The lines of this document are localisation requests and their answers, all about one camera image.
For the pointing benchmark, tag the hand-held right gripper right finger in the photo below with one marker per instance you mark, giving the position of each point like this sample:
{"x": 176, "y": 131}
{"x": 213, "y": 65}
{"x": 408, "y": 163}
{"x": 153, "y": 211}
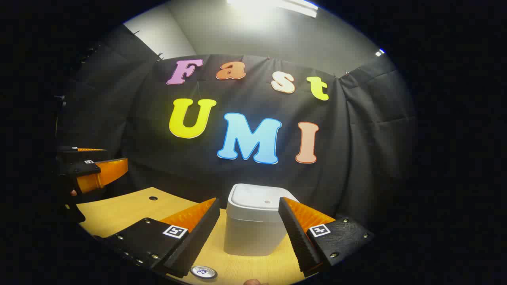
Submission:
{"x": 297, "y": 237}

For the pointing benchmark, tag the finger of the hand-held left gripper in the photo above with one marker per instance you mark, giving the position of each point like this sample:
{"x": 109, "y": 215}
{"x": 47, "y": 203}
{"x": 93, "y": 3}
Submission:
{"x": 107, "y": 172}
{"x": 79, "y": 149}

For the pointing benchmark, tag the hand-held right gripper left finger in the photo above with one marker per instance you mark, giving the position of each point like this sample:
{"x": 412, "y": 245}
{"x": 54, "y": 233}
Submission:
{"x": 198, "y": 237}

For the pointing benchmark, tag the silver and blue pop can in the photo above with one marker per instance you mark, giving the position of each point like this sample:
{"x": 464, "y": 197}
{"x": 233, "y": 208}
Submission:
{"x": 204, "y": 272}

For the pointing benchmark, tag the white desktop garbage bin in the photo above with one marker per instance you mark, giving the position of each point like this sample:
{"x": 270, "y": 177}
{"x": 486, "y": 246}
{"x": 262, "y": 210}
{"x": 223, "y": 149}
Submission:
{"x": 253, "y": 229}

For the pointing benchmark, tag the wooden desktop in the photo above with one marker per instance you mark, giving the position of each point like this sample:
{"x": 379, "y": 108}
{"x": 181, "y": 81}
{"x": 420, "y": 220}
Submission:
{"x": 119, "y": 213}

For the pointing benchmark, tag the small ceiling light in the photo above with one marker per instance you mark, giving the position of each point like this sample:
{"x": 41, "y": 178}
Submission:
{"x": 380, "y": 52}

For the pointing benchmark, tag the long ceiling light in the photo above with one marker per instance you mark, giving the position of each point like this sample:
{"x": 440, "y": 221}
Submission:
{"x": 273, "y": 6}

